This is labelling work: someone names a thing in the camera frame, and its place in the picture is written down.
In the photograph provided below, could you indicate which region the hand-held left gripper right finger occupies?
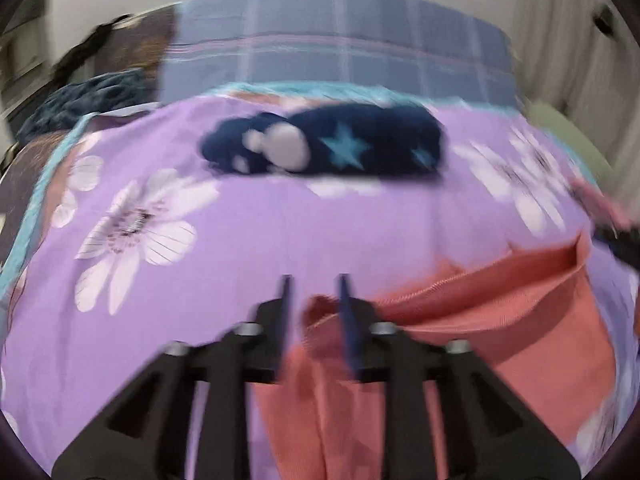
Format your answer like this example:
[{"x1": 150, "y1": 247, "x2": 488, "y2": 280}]
[{"x1": 337, "y1": 274, "x2": 583, "y2": 480}]

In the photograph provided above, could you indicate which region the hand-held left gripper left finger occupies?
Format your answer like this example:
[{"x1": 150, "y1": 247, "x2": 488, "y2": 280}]
[{"x1": 52, "y1": 274, "x2": 293, "y2": 480}]

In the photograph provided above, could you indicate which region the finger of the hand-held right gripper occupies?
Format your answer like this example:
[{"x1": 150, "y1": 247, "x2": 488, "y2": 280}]
[{"x1": 592, "y1": 224, "x2": 640, "y2": 275}]

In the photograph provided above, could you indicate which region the salmon long-sleeve bear shirt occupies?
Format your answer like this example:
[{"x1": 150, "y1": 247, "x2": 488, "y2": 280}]
[{"x1": 252, "y1": 232, "x2": 619, "y2": 480}]

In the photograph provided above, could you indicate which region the purple floral bedsheet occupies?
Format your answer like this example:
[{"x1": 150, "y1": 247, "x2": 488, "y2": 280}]
[{"x1": 0, "y1": 82, "x2": 640, "y2": 480}]

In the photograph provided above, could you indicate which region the green pillow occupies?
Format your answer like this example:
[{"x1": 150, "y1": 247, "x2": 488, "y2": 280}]
[{"x1": 527, "y1": 101, "x2": 619, "y2": 187}]

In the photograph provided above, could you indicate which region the navy star-print garment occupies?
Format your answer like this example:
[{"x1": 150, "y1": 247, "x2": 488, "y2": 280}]
[{"x1": 200, "y1": 105, "x2": 447, "y2": 179}]

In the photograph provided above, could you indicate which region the white pleated curtain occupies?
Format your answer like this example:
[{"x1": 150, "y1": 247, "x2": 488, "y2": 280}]
[{"x1": 510, "y1": 0, "x2": 640, "y2": 193}]

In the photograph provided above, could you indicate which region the dark teal fuzzy blanket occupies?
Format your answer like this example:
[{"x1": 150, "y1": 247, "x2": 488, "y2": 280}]
[{"x1": 17, "y1": 70, "x2": 162, "y2": 144}]

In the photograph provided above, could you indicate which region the blue plaid headboard cover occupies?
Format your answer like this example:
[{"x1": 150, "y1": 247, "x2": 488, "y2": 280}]
[{"x1": 160, "y1": 0, "x2": 519, "y2": 109}]

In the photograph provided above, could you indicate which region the brown patterned cover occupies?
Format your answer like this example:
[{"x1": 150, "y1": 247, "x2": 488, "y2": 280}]
[{"x1": 0, "y1": 5, "x2": 181, "y2": 243}]

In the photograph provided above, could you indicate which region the black cloth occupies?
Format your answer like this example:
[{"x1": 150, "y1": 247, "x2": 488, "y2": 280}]
[{"x1": 52, "y1": 15, "x2": 132, "y2": 87}]

